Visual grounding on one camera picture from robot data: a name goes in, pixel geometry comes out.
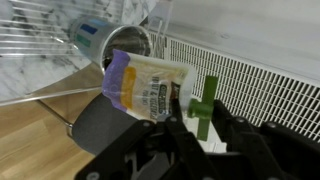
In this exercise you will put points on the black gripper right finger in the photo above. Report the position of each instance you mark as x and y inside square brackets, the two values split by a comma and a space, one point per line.
[270, 151]

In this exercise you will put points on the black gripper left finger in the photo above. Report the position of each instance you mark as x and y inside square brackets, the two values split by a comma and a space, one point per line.
[166, 147]

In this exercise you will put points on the white and purple food pouch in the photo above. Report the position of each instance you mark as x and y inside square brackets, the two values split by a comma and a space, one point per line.
[145, 88]

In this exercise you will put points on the dark grey chair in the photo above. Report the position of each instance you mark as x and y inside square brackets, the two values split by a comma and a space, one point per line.
[97, 126]

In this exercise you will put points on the silver metal can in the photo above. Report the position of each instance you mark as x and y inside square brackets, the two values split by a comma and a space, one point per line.
[96, 38]

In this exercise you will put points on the white wall heater grille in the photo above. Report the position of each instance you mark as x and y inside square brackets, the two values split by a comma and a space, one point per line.
[249, 91]

